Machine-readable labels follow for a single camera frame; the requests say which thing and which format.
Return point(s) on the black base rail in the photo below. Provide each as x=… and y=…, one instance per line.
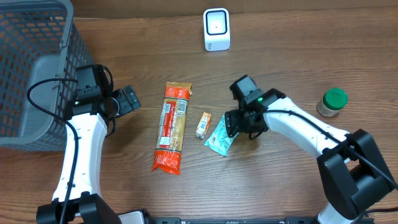
x=236, y=221

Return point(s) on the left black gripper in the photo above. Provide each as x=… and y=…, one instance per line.
x=129, y=99

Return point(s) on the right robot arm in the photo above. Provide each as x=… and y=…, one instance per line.
x=353, y=171

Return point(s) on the white barcode scanner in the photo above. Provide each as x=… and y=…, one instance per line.
x=216, y=29

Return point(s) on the teal wet wipes pack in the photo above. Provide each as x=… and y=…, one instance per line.
x=219, y=141

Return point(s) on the orange tissue pack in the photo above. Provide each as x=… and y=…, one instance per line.
x=203, y=125

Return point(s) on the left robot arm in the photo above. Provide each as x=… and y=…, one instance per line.
x=93, y=107

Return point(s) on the green lidded jar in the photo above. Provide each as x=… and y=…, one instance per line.
x=334, y=100

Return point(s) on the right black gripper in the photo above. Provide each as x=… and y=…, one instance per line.
x=232, y=126

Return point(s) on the red snack packet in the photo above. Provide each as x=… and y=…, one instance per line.
x=168, y=148

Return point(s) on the grey plastic mesh basket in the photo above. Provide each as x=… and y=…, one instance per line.
x=40, y=45

